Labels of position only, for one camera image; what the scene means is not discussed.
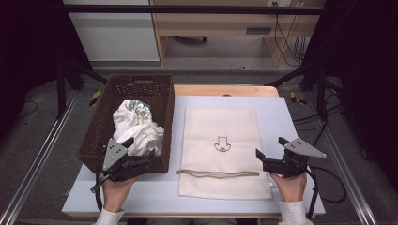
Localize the hanging desk cables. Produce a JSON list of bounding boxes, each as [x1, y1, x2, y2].
[[272, 1, 312, 68]]

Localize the black horizontal bar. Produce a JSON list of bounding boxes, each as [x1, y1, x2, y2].
[[64, 4, 325, 16]]

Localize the white garment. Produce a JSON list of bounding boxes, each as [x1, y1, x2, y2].
[[111, 99, 165, 157]]

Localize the person's left hand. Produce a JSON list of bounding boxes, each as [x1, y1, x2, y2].
[[101, 175, 141, 214]]

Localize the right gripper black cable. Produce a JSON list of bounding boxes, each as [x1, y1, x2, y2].
[[304, 166, 320, 220]]

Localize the person's left white sleeve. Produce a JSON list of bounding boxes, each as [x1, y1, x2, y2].
[[93, 207, 126, 225]]

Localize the brown woven basket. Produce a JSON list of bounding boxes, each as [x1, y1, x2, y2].
[[77, 73, 176, 174]]

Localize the person's right hand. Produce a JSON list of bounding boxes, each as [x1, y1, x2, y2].
[[269, 172, 309, 203]]

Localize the silver metal rail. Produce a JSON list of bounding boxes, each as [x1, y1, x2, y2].
[[0, 89, 80, 225], [303, 93, 380, 225]]

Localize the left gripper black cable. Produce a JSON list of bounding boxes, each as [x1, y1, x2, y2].
[[89, 145, 111, 213]]

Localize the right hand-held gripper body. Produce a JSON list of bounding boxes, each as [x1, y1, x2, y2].
[[262, 137, 328, 179]]

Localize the thin black floor cable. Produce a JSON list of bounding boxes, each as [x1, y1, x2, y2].
[[18, 99, 38, 120]]

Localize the looped black floor cable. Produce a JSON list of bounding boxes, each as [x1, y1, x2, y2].
[[309, 164, 348, 204]]

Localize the person's right white sleeve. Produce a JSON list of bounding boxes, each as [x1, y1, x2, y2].
[[277, 200, 314, 225]]

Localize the light blue table board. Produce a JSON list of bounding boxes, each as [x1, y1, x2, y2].
[[61, 95, 327, 218]]

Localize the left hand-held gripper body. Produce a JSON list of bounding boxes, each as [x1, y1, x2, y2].
[[101, 138, 151, 183]]

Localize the white cabinet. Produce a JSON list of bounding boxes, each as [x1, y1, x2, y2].
[[62, 0, 161, 63]]

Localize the black curtain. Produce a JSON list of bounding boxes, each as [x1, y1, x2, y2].
[[0, 0, 93, 140], [299, 0, 398, 191]]

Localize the black metal stand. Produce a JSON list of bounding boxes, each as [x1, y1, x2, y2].
[[55, 58, 109, 120], [265, 61, 330, 122]]

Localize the cream drawstring bag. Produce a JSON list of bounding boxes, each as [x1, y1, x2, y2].
[[176, 106, 273, 201]]

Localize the person's white sleeve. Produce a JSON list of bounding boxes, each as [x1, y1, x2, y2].
[[93, 207, 126, 225], [277, 200, 314, 225]]

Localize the bundle of black floor cables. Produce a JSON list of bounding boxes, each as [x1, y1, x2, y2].
[[291, 76, 345, 148]]

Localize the yellow black tape piece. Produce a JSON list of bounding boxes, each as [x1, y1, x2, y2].
[[88, 90, 103, 108], [288, 91, 309, 107]]

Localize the dark curved object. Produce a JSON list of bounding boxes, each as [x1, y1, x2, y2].
[[173, 35, 209, 45]]

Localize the light wooden desk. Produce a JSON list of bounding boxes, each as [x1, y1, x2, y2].
[[149, 0, 327, 68]]

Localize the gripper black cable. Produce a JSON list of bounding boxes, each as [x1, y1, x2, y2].
[[304, 166, 320, 220], [89, 145, 111, 213]]

